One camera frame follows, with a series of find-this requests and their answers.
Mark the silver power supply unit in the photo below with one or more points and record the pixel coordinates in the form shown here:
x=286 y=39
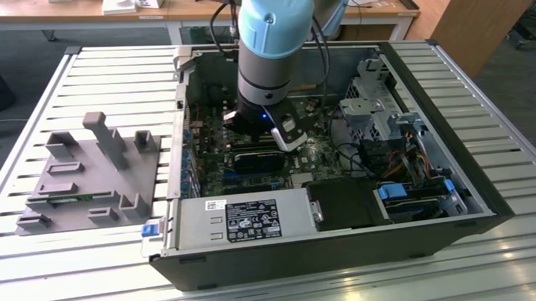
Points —
x=192 y=225

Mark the silver metal drive cage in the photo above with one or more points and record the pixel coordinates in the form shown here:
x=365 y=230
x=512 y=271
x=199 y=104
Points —
x=363 y=119

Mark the green RAM stick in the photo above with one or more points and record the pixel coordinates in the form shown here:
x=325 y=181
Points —
x=79 y=197

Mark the hard disk in blue carrier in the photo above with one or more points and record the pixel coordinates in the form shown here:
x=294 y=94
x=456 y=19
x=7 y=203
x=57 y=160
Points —
x=392 y=191

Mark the black office chair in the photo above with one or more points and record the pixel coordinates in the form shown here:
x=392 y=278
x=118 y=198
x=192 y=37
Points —
x=525 y=34

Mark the black white-rimmed wrist camera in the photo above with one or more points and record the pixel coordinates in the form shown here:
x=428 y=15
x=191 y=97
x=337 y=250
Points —
x=289 y=131

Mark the blue case latch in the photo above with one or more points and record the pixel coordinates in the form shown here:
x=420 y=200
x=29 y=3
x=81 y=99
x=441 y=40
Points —
x=150 y=230

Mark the wooden cabinet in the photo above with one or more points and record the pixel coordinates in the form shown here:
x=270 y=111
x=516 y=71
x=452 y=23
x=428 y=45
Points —
x=473 y=31

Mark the wooden desk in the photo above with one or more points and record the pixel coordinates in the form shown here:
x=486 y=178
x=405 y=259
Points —
x=63 y=14

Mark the grey parts rack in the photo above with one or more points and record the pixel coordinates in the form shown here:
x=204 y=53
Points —
x=104 y=188

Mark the copper tube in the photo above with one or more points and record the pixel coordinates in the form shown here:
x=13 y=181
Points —
x=305 y=86

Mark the black graphics card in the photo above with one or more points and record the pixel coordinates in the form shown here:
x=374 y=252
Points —
x=257 y=163

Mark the white printed box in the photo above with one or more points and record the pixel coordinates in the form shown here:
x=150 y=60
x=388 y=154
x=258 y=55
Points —
x=148 y=3

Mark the green motherboard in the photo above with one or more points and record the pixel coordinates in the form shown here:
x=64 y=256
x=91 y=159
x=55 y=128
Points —
x=322 y=163

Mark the black open PC case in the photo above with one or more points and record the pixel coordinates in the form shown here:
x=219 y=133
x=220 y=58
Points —
x=377 y=251

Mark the small silver heatsink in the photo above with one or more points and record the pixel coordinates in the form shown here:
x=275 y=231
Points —
x=302 y=181

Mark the black plastic shroud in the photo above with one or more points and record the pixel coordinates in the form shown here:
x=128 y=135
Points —
x=343 y=203

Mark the blue drive latch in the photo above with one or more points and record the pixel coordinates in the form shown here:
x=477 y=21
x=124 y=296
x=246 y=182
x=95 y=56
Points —
x=449 y=185

